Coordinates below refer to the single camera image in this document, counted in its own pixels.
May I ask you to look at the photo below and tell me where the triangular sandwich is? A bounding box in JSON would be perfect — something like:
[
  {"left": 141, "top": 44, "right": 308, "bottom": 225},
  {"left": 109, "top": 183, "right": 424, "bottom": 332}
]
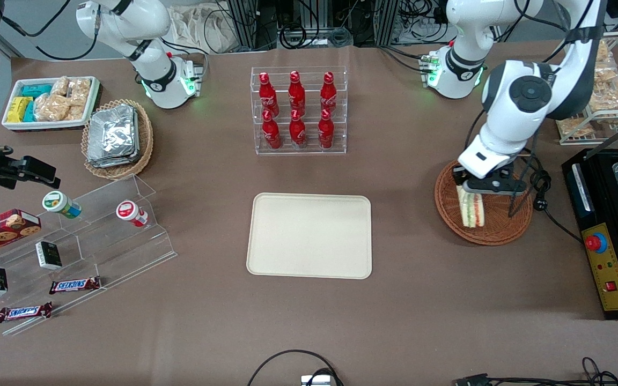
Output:
[{"left": 457, "top": 185, "right": 485, "bottom": 228}]

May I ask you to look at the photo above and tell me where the white rectangular snack tray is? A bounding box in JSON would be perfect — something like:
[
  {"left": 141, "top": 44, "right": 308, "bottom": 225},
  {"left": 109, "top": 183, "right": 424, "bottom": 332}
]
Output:
[{"left": 2, "top": 76, "right": 100, "bottom": 132}]

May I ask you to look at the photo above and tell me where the round brown wicker basket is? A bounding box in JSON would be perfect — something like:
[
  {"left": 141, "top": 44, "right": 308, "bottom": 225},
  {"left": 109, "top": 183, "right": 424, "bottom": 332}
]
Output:
[{"left": 435, "top": 160, "right": 533, "bottom": 246}]

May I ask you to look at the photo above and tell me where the oval light wicker basket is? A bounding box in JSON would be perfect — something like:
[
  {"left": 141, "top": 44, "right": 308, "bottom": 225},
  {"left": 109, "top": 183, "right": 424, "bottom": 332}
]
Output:
[{"left": 81, "top": 99, "right": 154, "bottom": 180}]

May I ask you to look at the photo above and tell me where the beige plastic tray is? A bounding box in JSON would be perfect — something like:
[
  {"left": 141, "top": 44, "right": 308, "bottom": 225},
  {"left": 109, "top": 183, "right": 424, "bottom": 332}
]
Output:
[{"left": 246, "top": 192, "right": 373, "bottom": 280}]

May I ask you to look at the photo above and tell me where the green lid yogurt cup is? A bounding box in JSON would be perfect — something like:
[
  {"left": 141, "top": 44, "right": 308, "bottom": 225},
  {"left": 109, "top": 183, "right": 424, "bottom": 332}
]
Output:
[{"left": 42, "top": 190, "right": 82, "bottom": 219}]

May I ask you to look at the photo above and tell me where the yellow snack packet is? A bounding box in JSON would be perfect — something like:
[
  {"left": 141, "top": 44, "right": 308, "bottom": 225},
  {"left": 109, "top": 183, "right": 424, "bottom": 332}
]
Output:
[{"left": 8, "top": 96, "right": 33, "bottom": 123}]

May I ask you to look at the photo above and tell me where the red lid yogurt cup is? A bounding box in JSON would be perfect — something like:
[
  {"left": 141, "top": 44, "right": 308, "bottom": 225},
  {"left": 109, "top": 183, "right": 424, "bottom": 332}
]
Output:
[{"left": 116, "top": 200, "right": 149, "bottom": 227}]

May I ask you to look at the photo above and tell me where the black sealing machine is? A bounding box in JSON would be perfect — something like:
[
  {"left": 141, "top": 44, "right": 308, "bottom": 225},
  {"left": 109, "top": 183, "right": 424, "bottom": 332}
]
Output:
[{"left": 562, "top": 147, "right": 618, "bottom": 321}]

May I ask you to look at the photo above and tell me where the clear acrylic stepped shelf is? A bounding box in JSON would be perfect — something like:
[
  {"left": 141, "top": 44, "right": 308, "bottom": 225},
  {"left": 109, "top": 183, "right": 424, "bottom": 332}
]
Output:
[{"left": 0, "top": 174, "right": 177, "bottom": 337}]

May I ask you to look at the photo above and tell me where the Snickers bar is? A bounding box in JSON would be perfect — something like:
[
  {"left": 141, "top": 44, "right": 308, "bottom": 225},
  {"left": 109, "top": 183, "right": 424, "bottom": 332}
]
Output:
[
  {"left": 0, "top": 302, "right": 53, "bottom": 323},
  {"left": 49, "top": 276, "right": 101, "bottom": 295}
]

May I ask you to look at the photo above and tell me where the red Coca-Cola bottle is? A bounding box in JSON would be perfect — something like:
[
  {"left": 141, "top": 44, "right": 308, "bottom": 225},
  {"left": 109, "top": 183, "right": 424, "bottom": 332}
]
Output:
[
  {"left": 318, "top": 109, "right": 335, "bottom": 149},
  {"left": 289, "top": 109, "right": 307, "bottom": 149},
  {"left": 262, "top": 110, "right": 282, "bottom": 150},
  {"left": 259, "top": 72, "right": 279, "bottom": 116},
  {"left": 288, "top": 71, "right": 306, "bottom": 114},
  {"left": 320, "top": 71, "right": 338, "bottom": 112}
]

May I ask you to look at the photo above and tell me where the clear acrylic bottle rack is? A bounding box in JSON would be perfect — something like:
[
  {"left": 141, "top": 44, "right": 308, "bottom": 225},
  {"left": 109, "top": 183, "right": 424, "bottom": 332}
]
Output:
[{"left": 251, "top": 66, "right": 348, "bottom": 156}]

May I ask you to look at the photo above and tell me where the yellow control box red button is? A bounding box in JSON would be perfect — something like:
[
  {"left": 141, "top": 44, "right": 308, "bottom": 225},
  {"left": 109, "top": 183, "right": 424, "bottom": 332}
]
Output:
[{"left": 582, "top": 222, "right": 618, "bottom": 311}]

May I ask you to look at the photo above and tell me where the beige cloth bag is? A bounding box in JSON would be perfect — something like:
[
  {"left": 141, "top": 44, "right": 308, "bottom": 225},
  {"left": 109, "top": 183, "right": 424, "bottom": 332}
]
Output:
[{"left": 168, "top": 4, "right": 240, "bottom": 54}]

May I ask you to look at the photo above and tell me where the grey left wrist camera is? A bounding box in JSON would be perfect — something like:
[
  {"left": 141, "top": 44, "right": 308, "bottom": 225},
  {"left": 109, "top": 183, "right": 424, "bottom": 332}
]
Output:
[{"left": 462, "top": 177, "right": 528, "bottom": 195}]

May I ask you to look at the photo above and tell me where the black cable with plug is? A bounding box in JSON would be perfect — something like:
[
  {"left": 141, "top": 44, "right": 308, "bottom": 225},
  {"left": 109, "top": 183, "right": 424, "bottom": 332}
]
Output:
[{"left": 524, "top": 150, "right": 583, "bottom": 244}]

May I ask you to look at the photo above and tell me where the aluminium frame post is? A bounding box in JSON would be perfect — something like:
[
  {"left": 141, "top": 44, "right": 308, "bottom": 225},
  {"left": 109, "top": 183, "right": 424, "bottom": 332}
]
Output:
[
  {"left": 376, "top": 0, "right": 401, "bottom": 46},
  {"left": 227, "top": 0, "right": 277, "bottom": 51}
]

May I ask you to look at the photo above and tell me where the white wire rack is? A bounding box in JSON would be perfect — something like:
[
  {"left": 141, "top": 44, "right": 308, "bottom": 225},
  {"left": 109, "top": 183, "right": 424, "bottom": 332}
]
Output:
[{"left": 556, "top": 31, "right": 618, "bottom": 146}]

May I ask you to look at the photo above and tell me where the black cable with connector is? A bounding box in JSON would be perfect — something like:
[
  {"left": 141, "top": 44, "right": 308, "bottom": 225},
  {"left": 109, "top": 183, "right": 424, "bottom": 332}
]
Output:
[{"left": 454, "top": 357, "right": 618, "bottom": 386}]

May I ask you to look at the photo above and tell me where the black coiled cable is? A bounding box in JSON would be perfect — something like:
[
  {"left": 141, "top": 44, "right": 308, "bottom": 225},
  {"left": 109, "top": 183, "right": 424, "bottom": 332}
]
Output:
[{"left": 279, "top": 23, "right": 308, "bottom": 50}]

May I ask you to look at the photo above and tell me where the black looped cable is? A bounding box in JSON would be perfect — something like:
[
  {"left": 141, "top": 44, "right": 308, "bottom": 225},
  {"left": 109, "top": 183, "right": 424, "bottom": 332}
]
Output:
[{"left": 247, "top": 350, "right": 344, "bottom": 386}]

